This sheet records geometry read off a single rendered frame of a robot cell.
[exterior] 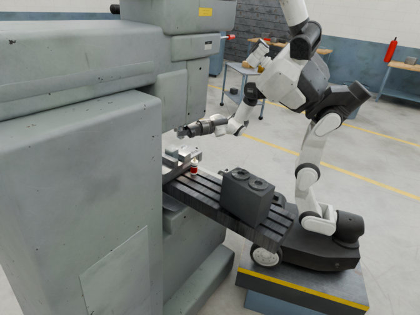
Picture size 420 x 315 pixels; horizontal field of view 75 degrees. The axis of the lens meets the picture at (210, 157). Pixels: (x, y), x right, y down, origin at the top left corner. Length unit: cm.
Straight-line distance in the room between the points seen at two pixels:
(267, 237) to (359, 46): 766
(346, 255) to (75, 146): 166
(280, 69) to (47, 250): 118
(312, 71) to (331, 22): 728
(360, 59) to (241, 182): 760
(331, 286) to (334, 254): 20
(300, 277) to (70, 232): 144
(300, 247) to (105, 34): 156
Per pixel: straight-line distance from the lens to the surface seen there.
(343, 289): 202
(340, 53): 872
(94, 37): 91
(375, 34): 859
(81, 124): 79
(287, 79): 142
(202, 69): 132
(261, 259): 190
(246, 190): 124
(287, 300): 205
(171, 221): 145
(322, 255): 190
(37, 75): 84
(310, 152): 166
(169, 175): 152
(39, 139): 75
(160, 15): 109
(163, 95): 112
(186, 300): 196
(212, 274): 208
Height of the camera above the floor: 187
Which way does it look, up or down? 31 degrees down
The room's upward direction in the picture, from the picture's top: 6 degrees clockwise
